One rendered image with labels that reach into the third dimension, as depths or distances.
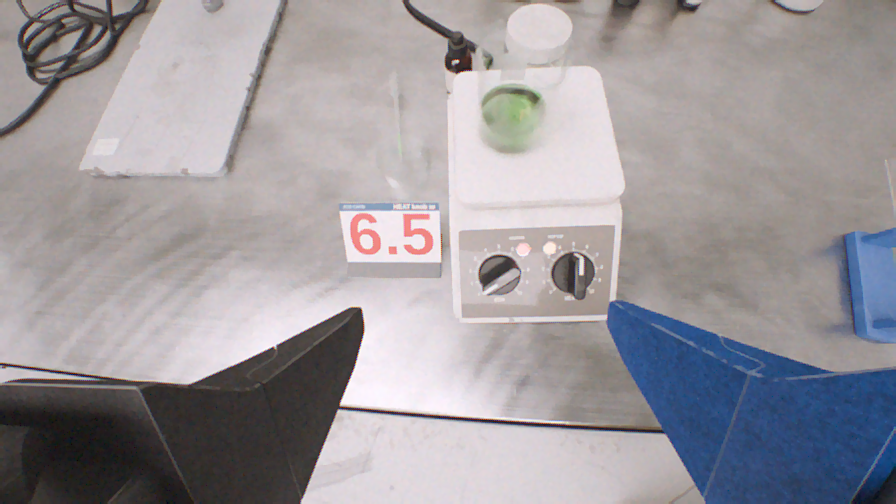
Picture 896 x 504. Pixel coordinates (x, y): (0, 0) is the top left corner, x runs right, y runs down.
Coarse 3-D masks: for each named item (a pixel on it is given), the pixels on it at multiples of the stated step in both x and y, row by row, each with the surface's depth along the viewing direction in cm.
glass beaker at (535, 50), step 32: (480, 32) 17; (512, 32) 18; (544, 32) 18; (480, 64) 16; (512, 64) 20; (544, 64) 19; (480, 96) 19; (512, 96) 17; (544, 96) 17; (480, 128) 21; (512, 128) 19; (544, 128) 21
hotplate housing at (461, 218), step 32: (448, 96) 27; (448, 128) 26; (480, 224) 23; (512, 224) 23; (544, 224) 23; (576, 224) 23; (608, 224) 23; (480, 320) 26; (512, 320) 25; (544, 320) 25; (576, 320) 25
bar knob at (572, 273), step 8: (568, 256) 23; (576, 256) 22; (584, 256) 23; (560, 264) 23; (568, 264) 23; (576, 264) 22; (584, 264) 22; (592, 264) 23; (552, 272) 24; (560, 272) 24; (568, 272) 23; (576, 272) 22; (584, 272) 22; (592, 272) 23; (560, 280) 24; (568, 280) 23; (576, 280) 22; (584, 280) 22; (592, 280) 24; (560, 288) 24; (568, 288) 24; (576, 288) 22; (584, 288) 22; (576, 296) 22; (584, 296) 22
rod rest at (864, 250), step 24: (864, 240) 26; (888, 240) 25; (864, 264) 26; (888, 264) 26; (864, 288) 26; (888, 288) 25; (864, 312) 25; (888, 312) 25; (864, 336) 25; (888, 336) 24
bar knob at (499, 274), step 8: (496, 256) 24; (504, 256) 24; (488, 264) 24; (496, 264) 24; (504, 264) 24; (512, 264) 23; (480, 272) 24; (488, 272) 24; (496, 272) 23; (504, 272) 22; (512, 272) 22; (520, 272) 22; (480, 280) 24; (488, 280) 23; (496, 280) 22; (504, 280) 22; (512, 280) 22; (488, 288) 23; (496, 288) 23; (504, 288) 24; (512, 288) 24
